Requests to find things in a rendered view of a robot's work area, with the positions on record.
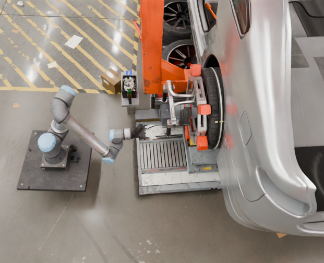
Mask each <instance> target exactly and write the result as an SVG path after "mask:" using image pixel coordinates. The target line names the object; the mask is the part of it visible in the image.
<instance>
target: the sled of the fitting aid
mask: <svg viewBox="0 0 324 263"><path fill-rule="evenodd" d="M182 132H183V139H184V146H185V154H186V161H187V168H188V174H194V173H209V172H218V171H219V170H218V165H217V163H216V164H201V165H192V164H191V158H190V152H189V147H188V145H187V141H186V139H185V127H183V130H182Z"/></svg>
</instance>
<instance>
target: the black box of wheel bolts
mask: <svg viewBox="0 0 324 263"><path fill-rule="evenodd" d="M127 89H131V95H132V98H136V94H137V75H123V76H122V97H123V98H128V97H127Z"/></svg>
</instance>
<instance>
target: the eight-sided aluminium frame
mask: <svg viewBox="0 0 324 263"><path fill-rule="evenodd" d="M191 81H192V82H193V83H192V87H191V89H190V84H191ZM198 83H199V86H200V90H201V98H200V95H199V90H198V85H197V84H198ZM194 88H195V93H196V99H197V130H196V124H195V118H192V123H193V130H194V131H193V132H192V131H191V125H190V126H188V129H189V136H190V139H191V140H192V142H193V143H194V145H197V144H196V139H197V136H199V135H200V133H201V135H200V136H205V133H206V131H207V126H206V115H203V124H202V125H201V115H199V114H198V105H206V104H207V101H206V96H205V91H204V88H203V83H202V77H201V76H191V75H189V76H188V83H187V89H186V94H191V93H192V92H193V89H194Z"/></svg>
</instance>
